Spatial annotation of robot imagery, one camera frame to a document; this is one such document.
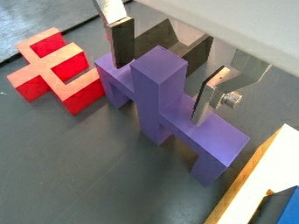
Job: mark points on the yellow slotted board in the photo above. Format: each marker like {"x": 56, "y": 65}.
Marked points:
{"x": 270, "y": 172}

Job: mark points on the red puzzle block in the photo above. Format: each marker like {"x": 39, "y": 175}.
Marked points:
{"x": 54, "y": 63}

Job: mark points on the purple puzzle block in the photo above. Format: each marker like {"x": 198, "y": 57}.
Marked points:
{"x": 151, "y": 81}

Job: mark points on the blue bar block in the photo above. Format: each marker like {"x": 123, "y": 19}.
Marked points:
{"x": 278, "y": 208}

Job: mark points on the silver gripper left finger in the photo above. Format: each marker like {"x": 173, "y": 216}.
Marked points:
{"x": 120, "y": 30}

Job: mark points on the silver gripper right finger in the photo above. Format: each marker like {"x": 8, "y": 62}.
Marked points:
{"x": 219, "y": 89}

